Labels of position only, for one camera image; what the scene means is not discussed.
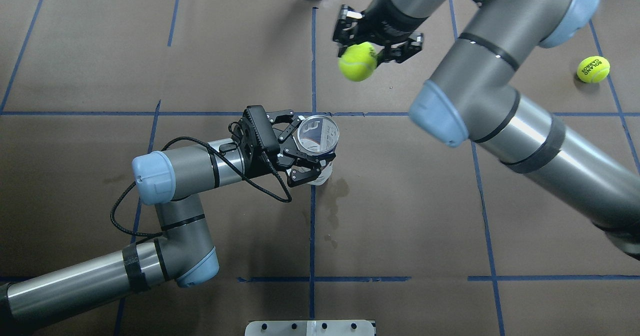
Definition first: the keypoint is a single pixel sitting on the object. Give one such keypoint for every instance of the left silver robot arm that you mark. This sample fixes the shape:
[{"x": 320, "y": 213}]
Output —
[{"x": 161, "y": 211}]

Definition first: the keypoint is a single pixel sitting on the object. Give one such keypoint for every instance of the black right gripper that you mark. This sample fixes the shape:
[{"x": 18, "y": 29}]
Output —
[{"x": 387, "y": 31}]

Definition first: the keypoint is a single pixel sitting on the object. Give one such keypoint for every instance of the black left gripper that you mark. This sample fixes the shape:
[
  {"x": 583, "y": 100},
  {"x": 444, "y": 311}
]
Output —
[{"x": 262, "y": 164}]

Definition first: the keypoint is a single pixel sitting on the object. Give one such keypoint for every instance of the white camera pole with base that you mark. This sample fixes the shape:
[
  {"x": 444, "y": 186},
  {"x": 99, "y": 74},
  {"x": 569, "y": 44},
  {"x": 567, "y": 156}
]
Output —
[{"x": 335, "y": 327}]

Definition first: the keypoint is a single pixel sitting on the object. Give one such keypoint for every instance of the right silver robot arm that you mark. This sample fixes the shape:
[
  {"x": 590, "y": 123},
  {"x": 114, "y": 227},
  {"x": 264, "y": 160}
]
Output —
[{"x": 468, "y": 97}]

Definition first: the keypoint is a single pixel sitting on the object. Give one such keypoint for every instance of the clear tennis ball can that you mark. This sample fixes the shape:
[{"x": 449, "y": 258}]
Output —
[{"x": 318, "y": 136}]

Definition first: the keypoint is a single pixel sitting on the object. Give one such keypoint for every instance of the yellow tennis ball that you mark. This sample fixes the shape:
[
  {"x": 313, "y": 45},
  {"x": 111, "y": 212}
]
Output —
[
  {"x": 358, "y": 62},
  {"x": 593, "y": 69}
]

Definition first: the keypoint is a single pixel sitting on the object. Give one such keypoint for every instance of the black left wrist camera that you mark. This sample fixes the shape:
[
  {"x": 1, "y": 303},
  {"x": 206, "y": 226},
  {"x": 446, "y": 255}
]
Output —
[{"x": 261, "y": 133}]

